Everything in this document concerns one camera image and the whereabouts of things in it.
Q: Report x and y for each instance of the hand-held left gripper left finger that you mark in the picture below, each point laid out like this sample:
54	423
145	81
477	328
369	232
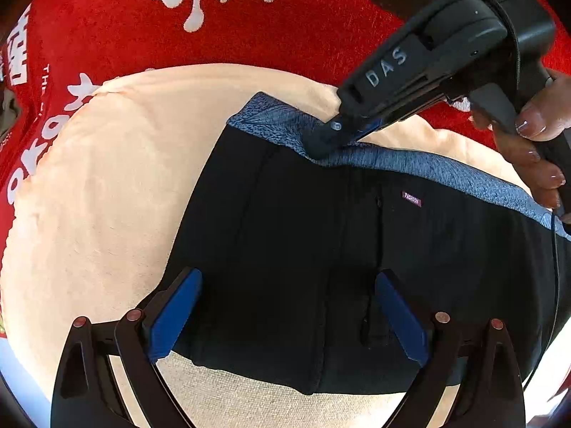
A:
171	316

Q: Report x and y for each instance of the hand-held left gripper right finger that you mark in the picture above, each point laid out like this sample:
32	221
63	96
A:
401	321

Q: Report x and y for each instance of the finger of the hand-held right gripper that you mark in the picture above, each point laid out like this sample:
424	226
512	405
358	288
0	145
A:
330	133

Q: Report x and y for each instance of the black pants with blue waistband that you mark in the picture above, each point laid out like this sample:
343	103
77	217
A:
290	232

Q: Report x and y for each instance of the person's right hand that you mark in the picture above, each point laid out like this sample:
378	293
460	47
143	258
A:
535	116

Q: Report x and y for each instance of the cream cushion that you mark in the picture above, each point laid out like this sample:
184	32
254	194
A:
111	187

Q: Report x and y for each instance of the red printed blanket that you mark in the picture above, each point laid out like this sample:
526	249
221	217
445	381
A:
111	22

